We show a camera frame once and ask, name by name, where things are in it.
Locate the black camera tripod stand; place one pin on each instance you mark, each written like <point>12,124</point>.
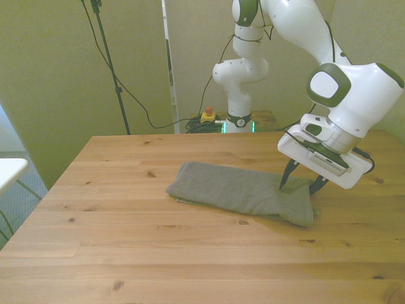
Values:
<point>109,60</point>

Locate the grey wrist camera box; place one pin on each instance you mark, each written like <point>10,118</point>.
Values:
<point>329,164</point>

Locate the grey terry towel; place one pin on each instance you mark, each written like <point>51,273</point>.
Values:
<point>228,190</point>

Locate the yellow emergency stop button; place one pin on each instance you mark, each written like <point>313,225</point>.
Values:
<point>209,116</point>

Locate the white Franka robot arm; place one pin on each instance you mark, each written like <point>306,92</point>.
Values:
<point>357,95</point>

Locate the white panel edge strip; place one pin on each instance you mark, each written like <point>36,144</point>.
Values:
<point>167,63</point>

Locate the white side table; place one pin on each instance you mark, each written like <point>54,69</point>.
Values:
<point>9,171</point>

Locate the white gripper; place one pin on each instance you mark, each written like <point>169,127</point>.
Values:
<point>351,174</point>

